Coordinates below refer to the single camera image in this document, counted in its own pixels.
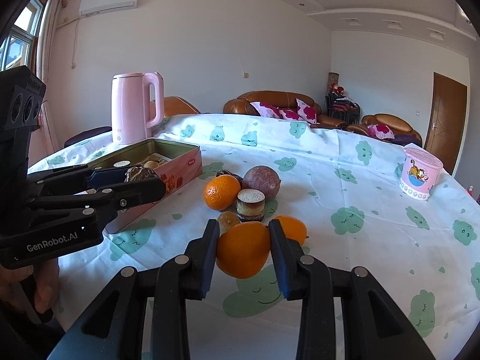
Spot brown wooden door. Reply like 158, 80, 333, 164
424, 72, 468, 175

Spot brown leather armchair sofa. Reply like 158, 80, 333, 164
346, 113, 422, 147

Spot pink cushion on armchair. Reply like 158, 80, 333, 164
367, 124, 395, 140

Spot round layered cake piece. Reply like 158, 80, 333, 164
236, 189, 266, 222

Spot stacked dark chairs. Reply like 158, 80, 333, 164
325, 91, 360, 125

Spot purple passion fruit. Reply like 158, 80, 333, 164
242, 166, 281, 200

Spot white air conditioner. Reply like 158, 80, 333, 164
79, 0, 138, 17

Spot small brown longan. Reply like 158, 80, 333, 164
217, 211, 241, 235

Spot pink metal tin box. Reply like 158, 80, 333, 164
84, 137, 203, 235

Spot person's left hand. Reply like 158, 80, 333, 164
0, 257, 61, 314

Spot large orange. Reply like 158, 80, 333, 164
203, 175, 241, 211

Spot pink white cushion right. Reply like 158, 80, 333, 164
296, 98, 317, 125

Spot pink white cushion left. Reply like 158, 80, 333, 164
250, 102, 282, 119

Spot orange chair back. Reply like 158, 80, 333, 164
161, 96, 200, 118

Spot pink cartoon cup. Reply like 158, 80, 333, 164
400, 146, 443, 201

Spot cloud pattern tablecloth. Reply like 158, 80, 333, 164
28, 113, 480, 360

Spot pink white cushion middle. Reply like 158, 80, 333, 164
279, 109, 304, 122

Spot small mandarin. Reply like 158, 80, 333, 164
216, 222, 270, 280
275, 215, 308, 246

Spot dark stool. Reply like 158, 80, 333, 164
64, 126, 112, 148

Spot pink electric kettle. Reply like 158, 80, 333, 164
112, 72, 164, 145

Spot dark date behind orange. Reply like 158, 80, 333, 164
216, 169, 243, 186

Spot long brown leather sofa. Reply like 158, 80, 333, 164
223, 90, 347, 129

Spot pink white cushion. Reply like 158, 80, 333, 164
279, 109, 304, 122
296, 98, 317, 125
250, 102, 282, 119

